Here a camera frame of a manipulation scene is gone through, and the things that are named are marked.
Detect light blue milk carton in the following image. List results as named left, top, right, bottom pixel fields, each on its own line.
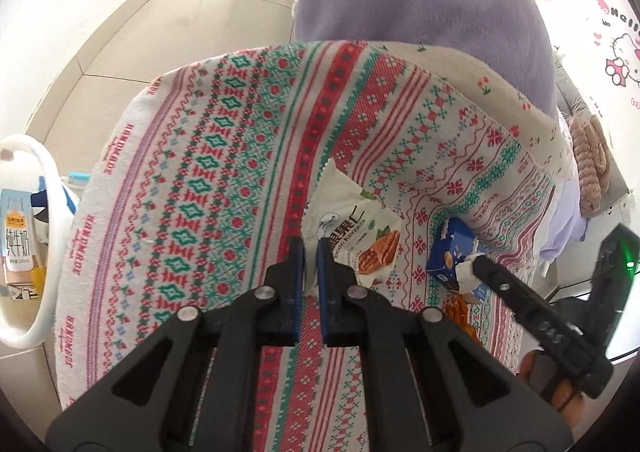
left=0, top=188, right=41, bottom=303

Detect person's right hand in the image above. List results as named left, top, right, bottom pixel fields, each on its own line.
left=517, top=349, right=586, bottom=428

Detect patterned red green tablecloth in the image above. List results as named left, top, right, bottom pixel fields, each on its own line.
left=52, top=38, right=581, bottom=452

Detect white nut snack packet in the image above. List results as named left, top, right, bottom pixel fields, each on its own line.
left=301, top=163, right=405, bottom=290

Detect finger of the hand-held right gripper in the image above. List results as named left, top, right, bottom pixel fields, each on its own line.
left=472, top=256, right=615, bottom=400

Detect pink cat wall sticker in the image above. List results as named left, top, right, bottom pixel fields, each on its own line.
left=595, top=0, right=640, bottom=107

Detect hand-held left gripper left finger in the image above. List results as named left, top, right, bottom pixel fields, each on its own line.
left=46, top=237, right=307, bottom=452

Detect white dotted waste bin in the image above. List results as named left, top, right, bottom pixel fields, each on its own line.
left=0, top=134, right=78, bottom=350

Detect brown plush cushion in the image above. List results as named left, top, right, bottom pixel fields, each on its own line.
left=570, top=114, right=613, bottom=217

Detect blue snack wrapper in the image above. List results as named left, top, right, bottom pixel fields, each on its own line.
left=426, top=217, right=488, bottom=305

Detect orange yellow snack wrapper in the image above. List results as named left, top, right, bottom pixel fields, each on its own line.
left=442, top=292, right=483, bottom=345

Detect grey headboard cushion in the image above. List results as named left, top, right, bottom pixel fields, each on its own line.
left=600, top=132, right=632, bottom=215

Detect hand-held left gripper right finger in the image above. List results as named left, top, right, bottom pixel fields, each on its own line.
left=317, top=238, right=575, bottom=452

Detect grey pillow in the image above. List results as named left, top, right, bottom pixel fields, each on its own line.
left=554, top=74, right=591, bottom=125

